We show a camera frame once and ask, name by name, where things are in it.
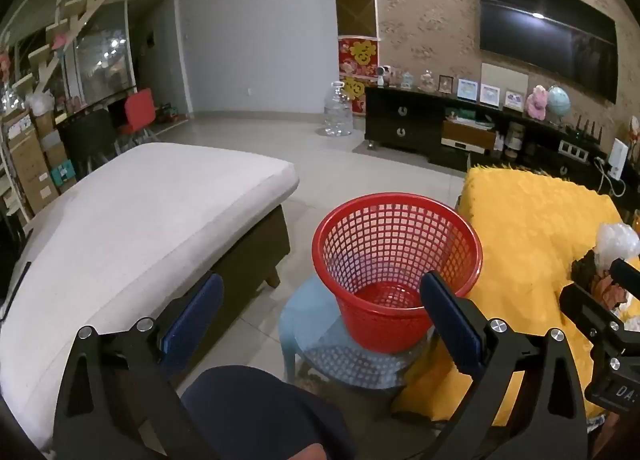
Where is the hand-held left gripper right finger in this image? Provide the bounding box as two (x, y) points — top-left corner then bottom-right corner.
(419, 270), (590, 460)

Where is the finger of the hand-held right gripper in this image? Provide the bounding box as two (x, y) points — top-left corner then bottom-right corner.
(609, 257), (640, 302)
(559, 281), (632, 377)

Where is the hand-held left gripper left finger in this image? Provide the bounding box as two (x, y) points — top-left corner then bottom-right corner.
(52, 271), (224, 460)

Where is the brown snack wrapper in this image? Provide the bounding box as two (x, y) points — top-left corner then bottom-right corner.
(571, 249), (632, 313)

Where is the clear plastic wrap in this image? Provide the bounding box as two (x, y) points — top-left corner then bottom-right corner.
(595, 221), (640, 261)

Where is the red plastic mesh basket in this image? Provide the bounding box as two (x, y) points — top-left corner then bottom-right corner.
(311, 193), (484, 355)

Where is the yellow tablecloth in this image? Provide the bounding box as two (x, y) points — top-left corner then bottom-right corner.
(390, 165), (640, 428)

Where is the person's leg in dark pants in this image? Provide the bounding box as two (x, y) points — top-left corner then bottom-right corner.
(180, 365), (358, 460)

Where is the grey cushioned sofa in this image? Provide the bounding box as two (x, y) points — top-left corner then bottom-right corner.
(0, 141), (300, 453)

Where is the blue plastic stool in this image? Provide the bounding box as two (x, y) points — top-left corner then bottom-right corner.
(278, 275), (436, 391)

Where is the white upright box device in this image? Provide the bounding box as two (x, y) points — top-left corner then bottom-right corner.
(607, 139), (628, 176)

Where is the white socket strip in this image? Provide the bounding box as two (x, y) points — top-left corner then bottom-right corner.
(559, 139), (590, 160)

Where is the red and white figurine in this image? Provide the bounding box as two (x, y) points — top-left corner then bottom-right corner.
(627, 115), (640, 161)

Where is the black router with antennas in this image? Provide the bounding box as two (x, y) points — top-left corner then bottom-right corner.
(565, 115), (603, 143)

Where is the white jar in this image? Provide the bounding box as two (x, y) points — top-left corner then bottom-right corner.
(505, 123), (526, 158)

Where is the pale blue globe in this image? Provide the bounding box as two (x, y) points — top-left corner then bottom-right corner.
(547, 85), (572, 126)

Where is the pink plush toy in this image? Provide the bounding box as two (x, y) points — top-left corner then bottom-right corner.
(525, 85), (551, 118)

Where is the black chair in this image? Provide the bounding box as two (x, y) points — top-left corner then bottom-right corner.
(62, 109), (118, 176)

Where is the red chair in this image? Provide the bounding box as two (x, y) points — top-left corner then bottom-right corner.
(117, 88), (156, 143)

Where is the black television cabinet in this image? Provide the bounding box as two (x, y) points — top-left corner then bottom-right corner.
(364, 85), (640, 201)

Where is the stack of cardboard boxes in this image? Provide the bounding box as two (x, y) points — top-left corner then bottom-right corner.
(0, 108), (78, 216)

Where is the clear plastic water jug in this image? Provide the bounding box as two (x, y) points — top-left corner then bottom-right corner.
(322, 81), (355, 137)

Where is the white plastic bag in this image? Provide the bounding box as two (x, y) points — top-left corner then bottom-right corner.
(25, 93), (55, 116)

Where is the white cable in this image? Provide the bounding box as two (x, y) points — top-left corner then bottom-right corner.
(594, 157), (631, 198)

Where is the beige wall board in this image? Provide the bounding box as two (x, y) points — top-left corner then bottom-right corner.
(481, 62), (528, 101)

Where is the black wall television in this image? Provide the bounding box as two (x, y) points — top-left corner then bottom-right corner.
(473, 0), (619, 105)

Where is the red festive wall poster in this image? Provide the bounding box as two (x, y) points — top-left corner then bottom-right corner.
(338, 36), (379, 116)

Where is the wooden zigzag wall shelf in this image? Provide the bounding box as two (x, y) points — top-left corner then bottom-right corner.
(10, 0), (131, 101)

